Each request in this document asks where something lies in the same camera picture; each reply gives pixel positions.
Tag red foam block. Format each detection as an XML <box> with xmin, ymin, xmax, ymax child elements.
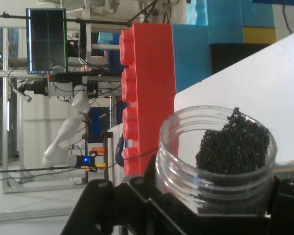
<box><xmin>119</xmin><ymin>22</ymin><xmax>177</xmax><ymax>177</ymax></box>

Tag computer monitor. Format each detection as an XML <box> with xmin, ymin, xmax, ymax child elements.
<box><xmin>26</xmin><ymin>8</ymin><xmax>69</xmax><ymax>75</ymax></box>

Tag dark blue handheld tool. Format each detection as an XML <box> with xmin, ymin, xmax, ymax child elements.
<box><xmin>114</xmin><ymin>131</ymin><xmax>126</xmax><ymax>167</ymax></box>

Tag large blue foam block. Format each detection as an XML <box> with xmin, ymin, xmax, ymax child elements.
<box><xmin>171</xmin><ymin>23</ymin><xmax>211</xmax><ymax>93</ymax></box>

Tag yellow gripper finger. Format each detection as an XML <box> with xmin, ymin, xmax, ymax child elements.
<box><xmin>80</xmin><ymin>164</ymin><xmax>106</xmax><ymax>172</ymax></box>

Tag thin black cable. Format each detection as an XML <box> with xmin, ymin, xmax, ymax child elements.
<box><xmin>105</xmin><ymin>148</ymin><xmax>160</xmax><ymax>169</ymax></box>

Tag thin black pole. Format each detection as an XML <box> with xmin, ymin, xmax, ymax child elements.
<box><xmin>0</xmin><ymin>166</ymin><xmax>75</xmax><ymax>174</ymax></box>

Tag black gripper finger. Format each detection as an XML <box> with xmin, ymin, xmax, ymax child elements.
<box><xmin>266</xmin><ymin>175</ymin><xmax>294</xmax><ymax>235</ymax></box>
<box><xmin>60</xmin><ymin>154</ymin><xmax>199</xmax><ymax>235</ymax></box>

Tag aluminium cage frame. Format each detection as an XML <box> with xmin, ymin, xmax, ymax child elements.
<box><xmin>0</xmin><ymin>26</ymin><xmax>87</xmax><ymax>194</ymax></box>

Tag black foam block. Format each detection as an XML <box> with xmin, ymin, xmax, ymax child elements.
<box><xmin>209</xmin><ymin>43</ymin><xmax>277</xmax><ymax>75</ymax></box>

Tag black background gripper body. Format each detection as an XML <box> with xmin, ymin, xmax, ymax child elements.
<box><xmin>75</xmin><ymin>154</ymin><xmax>97</xmax><ymax>169</ymax></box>

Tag yellow foam block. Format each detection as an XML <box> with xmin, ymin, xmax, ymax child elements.
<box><xmin>242</xmin><ymin>26</ymin><xmax>277</xmax><ymax>44</ymax></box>

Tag clear plastic jar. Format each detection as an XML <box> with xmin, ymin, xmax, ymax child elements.
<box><xmin>155</xmin><ymin>105</ymin><xmax>278</xmax><ymax>215</ymax></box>

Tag rusty metal stand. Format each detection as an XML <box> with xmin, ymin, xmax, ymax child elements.
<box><xmin>81</xmin><ymin>117</ymin><xmax>114</xmax><ymax>183</ymax></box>

